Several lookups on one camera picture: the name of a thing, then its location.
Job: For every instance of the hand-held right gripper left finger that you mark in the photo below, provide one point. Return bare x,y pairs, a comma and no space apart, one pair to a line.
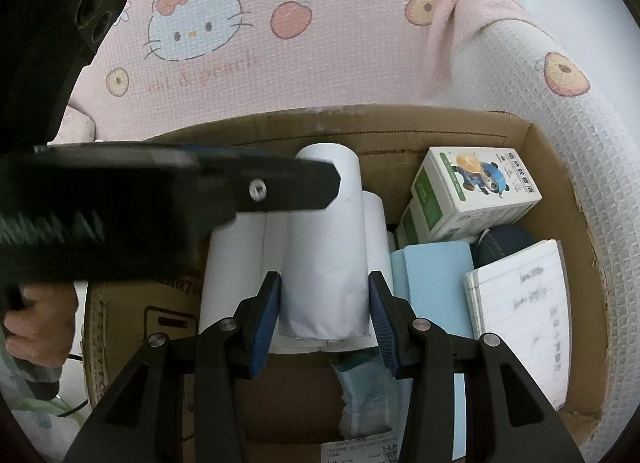
267,323

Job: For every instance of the person's left hand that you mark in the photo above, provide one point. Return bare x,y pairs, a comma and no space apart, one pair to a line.
40,328

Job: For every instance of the cardboard box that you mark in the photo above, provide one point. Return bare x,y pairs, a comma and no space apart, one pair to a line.
310,128

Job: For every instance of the white printed label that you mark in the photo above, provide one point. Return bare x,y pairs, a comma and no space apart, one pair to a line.
360,452

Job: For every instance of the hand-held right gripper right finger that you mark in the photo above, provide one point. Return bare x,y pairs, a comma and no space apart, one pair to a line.
382,323

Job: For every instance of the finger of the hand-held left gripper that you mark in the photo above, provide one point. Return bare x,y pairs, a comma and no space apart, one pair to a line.
290,185
192,153

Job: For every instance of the white lined notebook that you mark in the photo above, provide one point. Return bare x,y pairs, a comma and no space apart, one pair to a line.
525,313

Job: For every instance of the light green cloth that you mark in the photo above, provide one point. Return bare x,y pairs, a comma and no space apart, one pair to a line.
30,403

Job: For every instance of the dark blue denim cap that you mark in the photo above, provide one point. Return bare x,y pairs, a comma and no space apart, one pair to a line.
500,243

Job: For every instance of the green and white carton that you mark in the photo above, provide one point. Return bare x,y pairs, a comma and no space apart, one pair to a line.
475,193
411,225

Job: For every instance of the light blue wipes pack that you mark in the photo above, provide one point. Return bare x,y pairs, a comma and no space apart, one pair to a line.
435,283

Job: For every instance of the pink printed blanket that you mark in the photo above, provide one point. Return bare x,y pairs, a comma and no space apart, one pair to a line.
325,68

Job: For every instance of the white paper roll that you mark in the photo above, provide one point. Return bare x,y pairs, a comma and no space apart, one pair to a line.
235,268
376,233
325,253

